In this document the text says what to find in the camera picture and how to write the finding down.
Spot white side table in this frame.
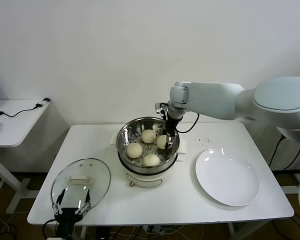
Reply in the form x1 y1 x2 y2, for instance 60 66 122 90
0 99 53 215

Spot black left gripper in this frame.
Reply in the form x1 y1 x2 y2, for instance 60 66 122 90
52 188 92 235

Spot glass lid with beige handle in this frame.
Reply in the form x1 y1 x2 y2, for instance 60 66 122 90
51 157 112 215

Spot white steamed baozi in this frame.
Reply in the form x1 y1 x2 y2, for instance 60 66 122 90
141 129 157 144
126 142 144 159
156 134 169 150
142 153 161 167

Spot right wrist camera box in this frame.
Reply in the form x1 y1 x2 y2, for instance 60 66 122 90
154 101 169 115

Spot black cable with adapter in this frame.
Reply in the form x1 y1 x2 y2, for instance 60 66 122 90
0 98 52 118

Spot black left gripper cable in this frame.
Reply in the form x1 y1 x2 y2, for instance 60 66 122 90
42 218 59 237

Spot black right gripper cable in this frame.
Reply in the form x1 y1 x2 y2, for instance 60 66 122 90
176 113 200 134

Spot white electric cooker base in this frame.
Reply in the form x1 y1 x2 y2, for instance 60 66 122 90
110 131 189 188

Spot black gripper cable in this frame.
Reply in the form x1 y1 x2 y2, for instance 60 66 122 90
176 113 200 134
42 218 59 237

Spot perforated steel steamer basket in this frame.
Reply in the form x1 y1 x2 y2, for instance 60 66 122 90
116 116 181 175

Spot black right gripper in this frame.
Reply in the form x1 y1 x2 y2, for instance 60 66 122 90
164 116 181 151

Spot scattered dark crumbs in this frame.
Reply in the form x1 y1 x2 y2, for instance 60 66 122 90
194 136 213 146

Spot white round plate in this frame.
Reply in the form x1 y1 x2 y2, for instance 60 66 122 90
195 148 260 207

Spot white power strip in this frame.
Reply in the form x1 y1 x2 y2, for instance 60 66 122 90
143 224 166 236

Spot black power brick cable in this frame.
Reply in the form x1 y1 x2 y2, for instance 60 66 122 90
268 135 300 169

